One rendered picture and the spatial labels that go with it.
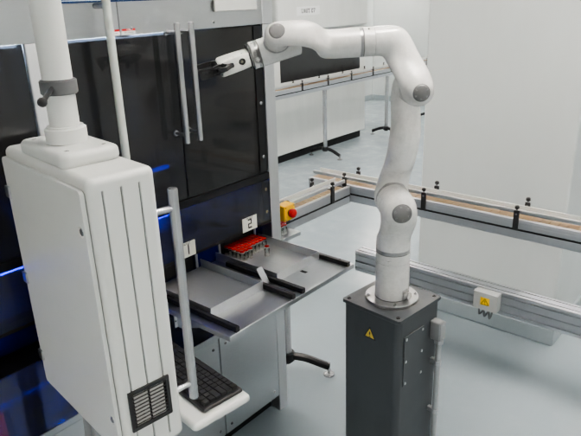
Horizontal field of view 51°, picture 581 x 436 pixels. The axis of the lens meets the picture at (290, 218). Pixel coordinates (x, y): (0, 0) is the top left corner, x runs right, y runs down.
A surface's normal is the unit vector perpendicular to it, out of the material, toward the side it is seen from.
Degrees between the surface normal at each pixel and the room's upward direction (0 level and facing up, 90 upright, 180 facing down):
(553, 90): 90
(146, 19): 90
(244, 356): 90
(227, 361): 90
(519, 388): 0
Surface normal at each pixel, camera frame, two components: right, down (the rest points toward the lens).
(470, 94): -0.65, 0.29
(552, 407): -0.04, -0.94
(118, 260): 0.68, 0.23
